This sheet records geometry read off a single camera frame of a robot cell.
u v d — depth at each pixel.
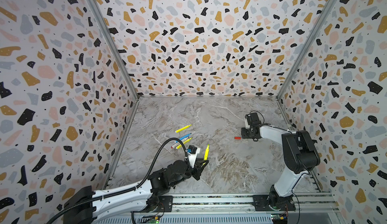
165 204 0.73
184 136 0.98
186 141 0.96
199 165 0.65
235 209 0.73
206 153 0.73
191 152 0.65
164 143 0.57
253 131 0.75
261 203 0.73
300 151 0.50
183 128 1.03
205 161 0.73
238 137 0.99
